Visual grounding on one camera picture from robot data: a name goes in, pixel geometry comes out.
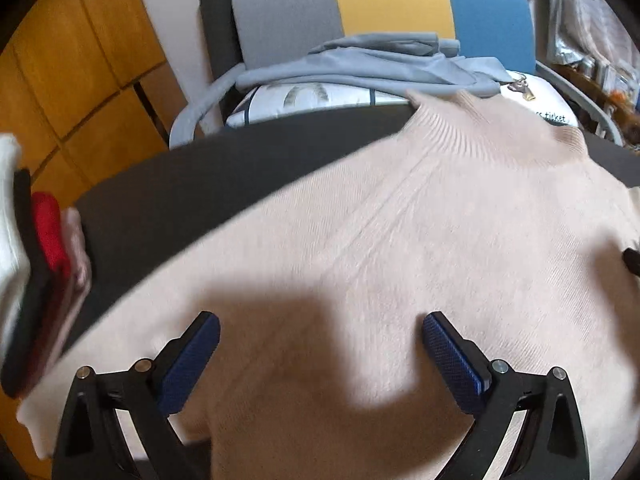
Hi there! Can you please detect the white printed cushion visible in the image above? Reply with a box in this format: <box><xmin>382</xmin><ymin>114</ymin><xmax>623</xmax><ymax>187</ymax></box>
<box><xmin>225</xmin><ymin>72</ymin><xmax>583</xmax><ymax>133</ymax></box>

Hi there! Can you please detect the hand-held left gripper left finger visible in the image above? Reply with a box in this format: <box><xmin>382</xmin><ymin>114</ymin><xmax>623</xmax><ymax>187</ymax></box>
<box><xmin>51</xmin><ymin>311</ymin><xmax>221</xmax><ymax>480</ymax></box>

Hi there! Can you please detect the pale curtain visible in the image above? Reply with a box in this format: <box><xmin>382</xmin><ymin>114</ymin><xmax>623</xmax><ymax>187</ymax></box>
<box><xmin>520</xmin><ymin>0</ymin><xmax>640</xmax><ymax>66</ymax></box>

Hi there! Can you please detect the cluttered shelf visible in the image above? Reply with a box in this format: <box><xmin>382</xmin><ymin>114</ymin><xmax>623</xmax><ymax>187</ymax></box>
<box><xmin>550</xmin><ymin>52</ymin><xmax>640</xmax><ymax>151</ymax></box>

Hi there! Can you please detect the grey-blue garment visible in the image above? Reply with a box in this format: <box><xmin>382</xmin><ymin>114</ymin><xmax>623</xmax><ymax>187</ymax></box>
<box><xmin>235</xmin><ymin>32</ymin><xmax>513</xmax><ymax>98</ymax></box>

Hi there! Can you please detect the black rolled mat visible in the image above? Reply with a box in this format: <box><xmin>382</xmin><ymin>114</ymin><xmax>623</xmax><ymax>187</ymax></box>
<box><xmin>198</xmin><ymin>0</ymin><xmax>246</xmax><ymax>81</ymax></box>

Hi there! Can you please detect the beige knit sweater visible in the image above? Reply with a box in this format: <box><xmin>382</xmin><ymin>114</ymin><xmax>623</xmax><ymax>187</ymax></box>
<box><xmin>16</xmin><ymin>87</ymin><xmax>640</xmax><ymax>480</ymax></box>

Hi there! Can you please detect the black folded garment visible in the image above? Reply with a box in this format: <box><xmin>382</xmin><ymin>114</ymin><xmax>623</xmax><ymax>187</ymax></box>
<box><xmin>0</xmin><ymin>167</ymin><xmax>58</xmax><ymax>398</ymax></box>

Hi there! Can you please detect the red folded garment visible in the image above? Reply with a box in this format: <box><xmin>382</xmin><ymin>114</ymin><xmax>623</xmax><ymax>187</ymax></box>
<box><xmin>31</xmin><ymin>191</ymin><xmax>73</xmax><ymax>281</ymax></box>

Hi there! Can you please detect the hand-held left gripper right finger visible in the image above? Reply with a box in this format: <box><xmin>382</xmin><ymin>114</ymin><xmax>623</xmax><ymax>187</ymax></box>
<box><xmin>421</xmin><ymin>311</ymin><xmax>591</xmax><ymax>480</ymax></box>

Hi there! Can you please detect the pink folded garment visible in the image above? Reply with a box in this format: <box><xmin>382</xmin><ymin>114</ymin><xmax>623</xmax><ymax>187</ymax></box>
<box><xmin>25</xmin><ymin>207</ymin><xmax>93</xmax><ymax>396</ymax></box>

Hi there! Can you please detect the wooden cabinet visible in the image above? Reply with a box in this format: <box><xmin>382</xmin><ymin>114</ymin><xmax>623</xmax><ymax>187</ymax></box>
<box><xmin>0</xmin><ymin>0</ymin><xmax>207</xmax><ymax>216</ymax></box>

